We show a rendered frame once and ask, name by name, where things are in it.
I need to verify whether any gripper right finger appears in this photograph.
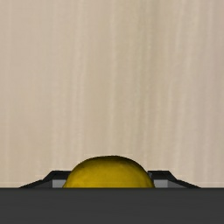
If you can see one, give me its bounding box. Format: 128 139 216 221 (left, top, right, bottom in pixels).
146 170 201 189

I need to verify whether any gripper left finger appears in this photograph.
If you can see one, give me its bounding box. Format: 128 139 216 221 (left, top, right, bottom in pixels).
18 170 73 189

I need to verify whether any yellow lemon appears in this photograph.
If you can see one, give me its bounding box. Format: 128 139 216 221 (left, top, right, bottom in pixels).
62 155 156 189

